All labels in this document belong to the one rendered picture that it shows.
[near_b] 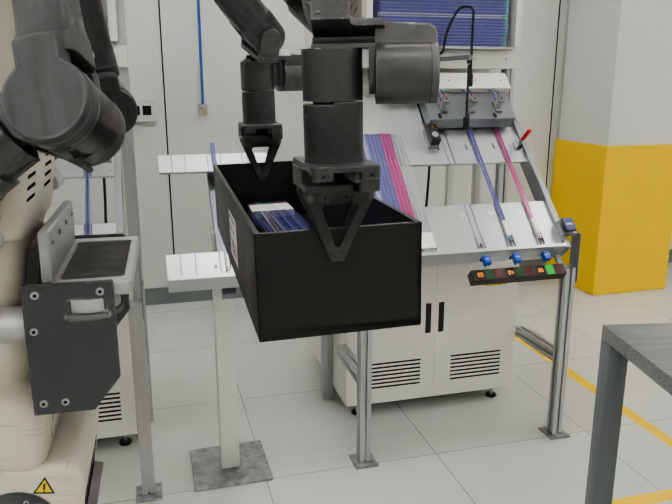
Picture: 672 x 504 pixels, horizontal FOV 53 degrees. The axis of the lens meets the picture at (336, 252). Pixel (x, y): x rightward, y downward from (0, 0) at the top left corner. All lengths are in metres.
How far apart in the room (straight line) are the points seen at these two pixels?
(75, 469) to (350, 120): 0.57
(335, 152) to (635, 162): 3.81
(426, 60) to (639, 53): 3.74
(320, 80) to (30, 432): 0.56
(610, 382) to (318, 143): 0.97
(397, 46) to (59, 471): 0.65
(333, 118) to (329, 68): 0.04
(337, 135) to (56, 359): 0.43
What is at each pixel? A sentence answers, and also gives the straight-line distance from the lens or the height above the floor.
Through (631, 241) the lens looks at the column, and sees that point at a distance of 4.48.
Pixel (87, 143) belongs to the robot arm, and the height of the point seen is 1.21.
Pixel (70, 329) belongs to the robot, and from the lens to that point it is 0.85.
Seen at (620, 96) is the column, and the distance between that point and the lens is 4.28.
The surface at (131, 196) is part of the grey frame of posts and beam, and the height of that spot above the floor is 0.87.
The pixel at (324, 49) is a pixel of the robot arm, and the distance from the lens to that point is 0.63.
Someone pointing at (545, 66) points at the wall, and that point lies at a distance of 4.61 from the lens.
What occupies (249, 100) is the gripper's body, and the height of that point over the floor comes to 1.24.
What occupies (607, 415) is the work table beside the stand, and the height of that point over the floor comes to 0.62.
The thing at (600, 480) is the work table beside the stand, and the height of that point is 0.48.
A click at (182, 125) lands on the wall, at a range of 3.93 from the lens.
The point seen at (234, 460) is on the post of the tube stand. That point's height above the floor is 0.04.
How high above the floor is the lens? 1.27
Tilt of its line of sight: 14 degrees down
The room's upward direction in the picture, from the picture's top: straight up
